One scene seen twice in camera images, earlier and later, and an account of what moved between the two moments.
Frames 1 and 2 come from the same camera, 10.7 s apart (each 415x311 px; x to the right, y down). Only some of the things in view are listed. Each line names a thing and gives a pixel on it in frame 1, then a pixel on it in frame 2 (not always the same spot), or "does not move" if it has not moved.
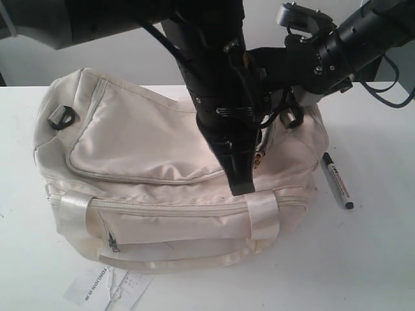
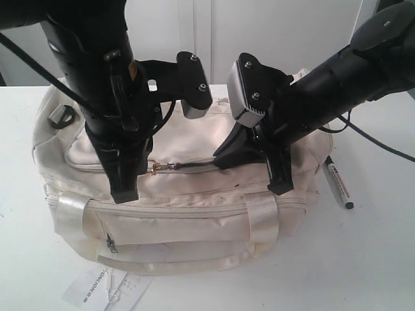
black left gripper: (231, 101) to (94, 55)
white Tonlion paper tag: (90, 288) does not move
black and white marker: (338, 181) does not move
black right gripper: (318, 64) to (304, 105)
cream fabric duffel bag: (137, 183) does not move
